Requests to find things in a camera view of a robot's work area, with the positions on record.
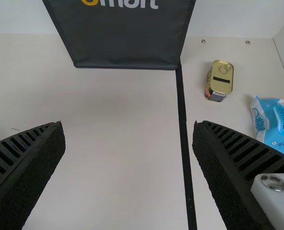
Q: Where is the gold rectangular tin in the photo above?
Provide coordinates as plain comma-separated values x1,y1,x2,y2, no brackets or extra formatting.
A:
205,59,236,103

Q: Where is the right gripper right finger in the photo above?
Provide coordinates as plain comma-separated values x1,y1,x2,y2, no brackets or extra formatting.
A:
192,120,284,230

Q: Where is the dark grey bag with straps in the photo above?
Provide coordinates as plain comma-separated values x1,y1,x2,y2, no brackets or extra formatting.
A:
41,0,197,71

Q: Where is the blue wet wipes pack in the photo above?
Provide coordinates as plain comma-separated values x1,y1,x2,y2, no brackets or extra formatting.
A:
249,94,284,159

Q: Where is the black strip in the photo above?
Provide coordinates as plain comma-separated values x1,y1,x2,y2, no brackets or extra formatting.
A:
175,59,198,230

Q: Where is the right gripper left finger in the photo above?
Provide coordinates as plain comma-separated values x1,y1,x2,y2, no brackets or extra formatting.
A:
0,120,67,230

